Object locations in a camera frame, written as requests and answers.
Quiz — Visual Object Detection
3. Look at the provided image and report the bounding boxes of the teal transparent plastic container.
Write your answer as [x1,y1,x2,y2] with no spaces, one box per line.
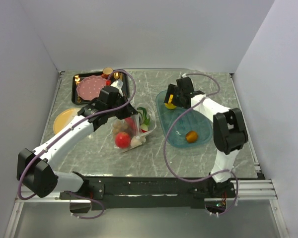
[155,91,213,148]

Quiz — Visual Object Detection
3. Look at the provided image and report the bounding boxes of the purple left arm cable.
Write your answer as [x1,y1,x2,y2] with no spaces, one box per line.
[17,69,137,200]

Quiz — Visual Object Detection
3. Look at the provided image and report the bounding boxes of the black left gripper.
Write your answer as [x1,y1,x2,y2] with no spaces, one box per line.
[107,93,138,120]

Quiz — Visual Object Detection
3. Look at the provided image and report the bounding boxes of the aluminium frame rail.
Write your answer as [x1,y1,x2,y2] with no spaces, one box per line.
[14,180,278,202]

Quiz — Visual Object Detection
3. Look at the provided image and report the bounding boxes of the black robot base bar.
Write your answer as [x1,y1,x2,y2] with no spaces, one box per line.
[62,176,238,213]

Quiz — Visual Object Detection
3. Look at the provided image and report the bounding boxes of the red toy chili pepper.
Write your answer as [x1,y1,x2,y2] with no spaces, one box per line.
[125,117,137,133]

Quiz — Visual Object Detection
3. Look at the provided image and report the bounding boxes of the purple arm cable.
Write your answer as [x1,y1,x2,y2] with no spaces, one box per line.
[162,71,239,215]
[17,69,137,200]

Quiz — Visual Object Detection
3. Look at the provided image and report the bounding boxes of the orange cup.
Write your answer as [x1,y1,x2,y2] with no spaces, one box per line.
[101,67,113,79]

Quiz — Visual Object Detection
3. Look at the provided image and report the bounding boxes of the pink polka dot plate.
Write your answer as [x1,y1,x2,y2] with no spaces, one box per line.
[77,75,106,101]

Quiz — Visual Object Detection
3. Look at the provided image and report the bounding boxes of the green toy long beans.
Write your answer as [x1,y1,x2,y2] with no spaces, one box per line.
[137,107,150,125]

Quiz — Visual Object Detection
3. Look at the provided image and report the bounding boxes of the white toy daikon radish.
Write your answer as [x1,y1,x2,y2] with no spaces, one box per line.
[130,123,149,148]

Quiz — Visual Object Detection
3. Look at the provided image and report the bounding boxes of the orange toy tangerine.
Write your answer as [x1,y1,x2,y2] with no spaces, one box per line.
[185,130,198,143]

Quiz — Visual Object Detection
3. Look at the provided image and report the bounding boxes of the cream round plate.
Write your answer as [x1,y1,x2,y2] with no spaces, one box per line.
[53,108,80,134]

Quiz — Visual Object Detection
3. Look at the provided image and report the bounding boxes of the gold spoon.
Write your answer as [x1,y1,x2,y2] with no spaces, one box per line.
[113,72,120,79]

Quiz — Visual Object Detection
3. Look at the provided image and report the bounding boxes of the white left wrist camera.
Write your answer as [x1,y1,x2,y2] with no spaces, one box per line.
[111,79,124,90]

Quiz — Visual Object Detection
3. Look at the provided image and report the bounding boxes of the gold fork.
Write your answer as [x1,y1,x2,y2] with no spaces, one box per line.
[74,75,81,103]

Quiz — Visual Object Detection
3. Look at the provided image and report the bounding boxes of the yellow toy lemon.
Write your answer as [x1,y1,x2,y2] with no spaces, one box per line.
[164,94,176,110]

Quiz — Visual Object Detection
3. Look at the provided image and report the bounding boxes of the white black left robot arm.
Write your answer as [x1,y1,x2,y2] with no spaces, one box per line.
[17,86,138,200]

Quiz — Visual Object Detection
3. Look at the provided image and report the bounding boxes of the red toy apple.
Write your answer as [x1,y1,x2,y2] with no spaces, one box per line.
[115,132,131,148]

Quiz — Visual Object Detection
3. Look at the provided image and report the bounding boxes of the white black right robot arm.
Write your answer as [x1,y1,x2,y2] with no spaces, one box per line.
[163,73,248,197]

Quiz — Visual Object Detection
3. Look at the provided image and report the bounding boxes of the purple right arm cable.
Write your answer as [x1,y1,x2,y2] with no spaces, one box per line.
[162,71,239,215]

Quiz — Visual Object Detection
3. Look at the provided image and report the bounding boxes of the black serving tray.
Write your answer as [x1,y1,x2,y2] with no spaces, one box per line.
[72,67,130,105]

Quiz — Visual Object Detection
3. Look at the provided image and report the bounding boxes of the clear polka dot zip bag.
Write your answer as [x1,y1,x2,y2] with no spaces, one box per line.
[112,103,156,152]

